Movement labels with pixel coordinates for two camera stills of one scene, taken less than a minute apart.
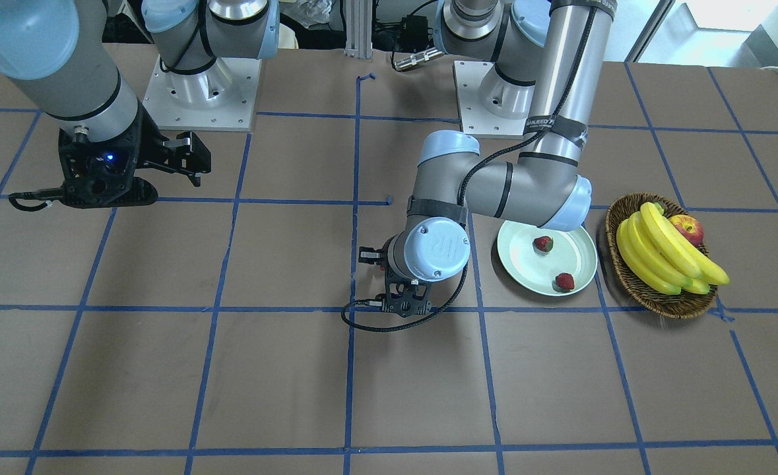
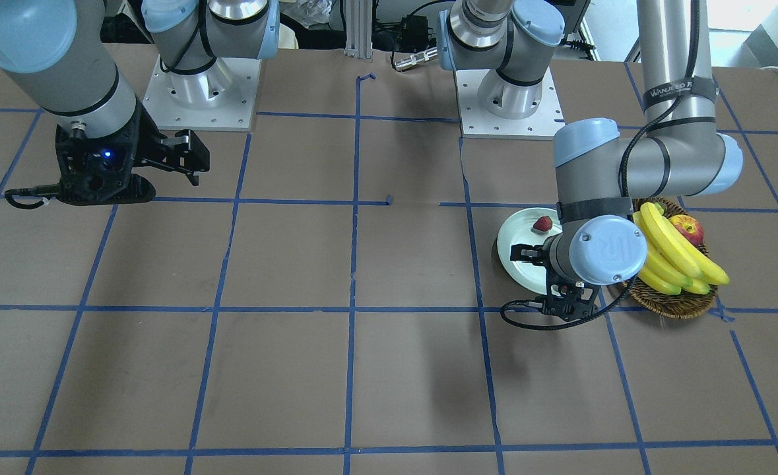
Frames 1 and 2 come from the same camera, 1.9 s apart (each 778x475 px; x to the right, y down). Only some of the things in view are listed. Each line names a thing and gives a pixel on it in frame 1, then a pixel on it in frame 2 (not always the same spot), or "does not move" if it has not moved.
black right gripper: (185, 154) does not move
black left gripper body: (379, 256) → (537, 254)
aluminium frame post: (359, 28) does not move
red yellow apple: (690, 227) does not move
